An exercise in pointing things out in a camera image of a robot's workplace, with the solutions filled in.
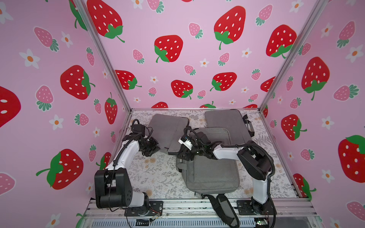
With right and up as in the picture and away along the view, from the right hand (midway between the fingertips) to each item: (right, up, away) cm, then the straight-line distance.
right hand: (177, 157), depth 85 cm
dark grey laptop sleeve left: (-8, +15, +13) cm, 22 cm away
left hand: (-10, +6, +2) cm, 12 cm away
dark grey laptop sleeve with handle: (+47, +16, +21) cm, 54 cm away
